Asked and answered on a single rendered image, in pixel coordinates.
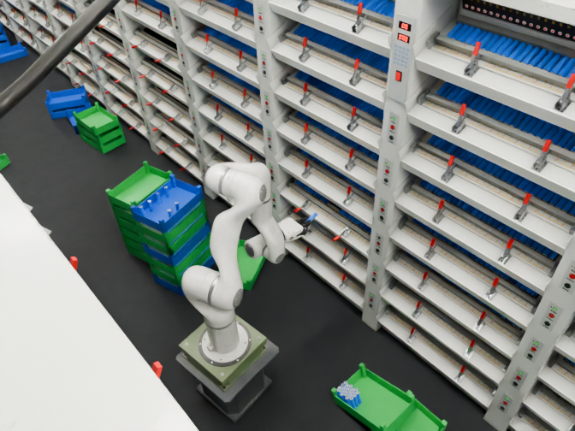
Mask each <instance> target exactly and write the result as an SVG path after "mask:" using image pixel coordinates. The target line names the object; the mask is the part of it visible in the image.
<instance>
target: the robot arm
mask: <svg viewBox="0 0 575 431"><path fill-rule="evenodd" d="M205 184H206V185H207V187H208V188H209V189H210V190H212V191H213V192H215V193H218V194H221V195H223V196H225V197H228V198H232V199H234V206H233V207H232V208H230V209H228V210H225V211H223V212H222V213H221V214H219V215H218V216H217V217H216V219H215V220H214V222H213V226H212V230H211V235H210V252H211V255H212V256H213V258H214V260H215V261H216V264H217V266H218V268H219V271H220V273H219V272H217V271H215V270H213V269H209V268H206V267H204V266H198V265H196V266H192V267H191V268H189V269H188V270H187V271H186V272H185V273H184V275H183V276H182V279H181V287H182V291H183V292H184V294H185V296H186V298H187V299H188V301H189V302H190V303H191V304H192V305H193V306H194V307H195V308H196V309H197V310H198V311H199V312H200V313H201V314H202V315H203V317H204V320H205V326H206V329H207V331H206V333H205V335H204V337H203V339H202V349H203V352H204V354H205V355H206V356H207V357H208V358H209V359H210V360H212V361H214V362H218V363H228V362H232V361H234V360H235V359H237V358H238V357H240V356H241V355H242V354H243V353H244V351H245V350H246V348H247V344H248V337H247V333H246V330H245V329H244V328H243V327H242V326H241V325H239V324H237V322H236V318H235V313H234V309H235V308H236V307H238V305H240V302H241V300H242V299H243V292H244V289H243V282H242V279H241V275H240V269H239V265H238V260H237V247H238V242H239V237H240V231H241V228H242V225H243V222H244V220H245V219H246V218H247V217H248V216H249V215H250V217H251V220H252V223H253V225H254V226H255V227H256V228H257V230H258V231H259V232H260V234H259V235H257V236H255V237H253V238H251V239H249V240H247V241H246V242H245V250H246V253H247V255H248V256H249V257H250V258H252V259H256V258H258V257H265V258H267V259H268V260H269V261H270V262H272V263H280V262H281V261H282V259H283V258H284V256H285V243H287V242H290V241H293V240H295V239H298V238H299V237H301V236H302V235H304V234H306V233H307V232H306V230H305V228H306V227H308V226H310V224H311V220H308V221H306V217H304V218H302V219H300V220H299V219H297V220H293V219H291V218H287V219H285V220H283V221H281V222H279V223H277V222H276V220H275V218H274V217H273V215H272V201H271V179H270V171H269V170H268V168H267V167H266V166H265V165H264V164H263V163H261V162H251V163H239V162H222V163H218V164H216V165H213V166H212V167H210V168H209V169H208V170H207V172H206V173H205Z"/></svg>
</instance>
